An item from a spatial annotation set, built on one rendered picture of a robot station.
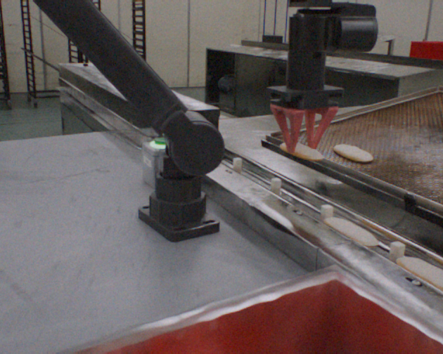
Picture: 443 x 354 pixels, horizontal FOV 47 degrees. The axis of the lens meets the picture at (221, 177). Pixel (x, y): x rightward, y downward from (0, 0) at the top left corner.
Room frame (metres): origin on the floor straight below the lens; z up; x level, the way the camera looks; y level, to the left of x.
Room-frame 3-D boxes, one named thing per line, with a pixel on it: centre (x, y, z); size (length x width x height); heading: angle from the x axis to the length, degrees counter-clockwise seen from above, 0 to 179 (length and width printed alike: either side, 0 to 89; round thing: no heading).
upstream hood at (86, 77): (1.74, 0.37, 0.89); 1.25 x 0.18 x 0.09; 27
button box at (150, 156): (0.94, 0.11, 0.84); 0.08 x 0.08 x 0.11; 27
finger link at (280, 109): (0.77, -0.12, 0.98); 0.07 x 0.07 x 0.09; 26
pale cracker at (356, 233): (0.65, -0.18, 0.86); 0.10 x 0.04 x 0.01; 27
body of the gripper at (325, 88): (0.78, -0.12, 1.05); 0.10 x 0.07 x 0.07; 116
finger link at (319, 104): (0.78, -0.13, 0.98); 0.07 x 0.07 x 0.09; 26
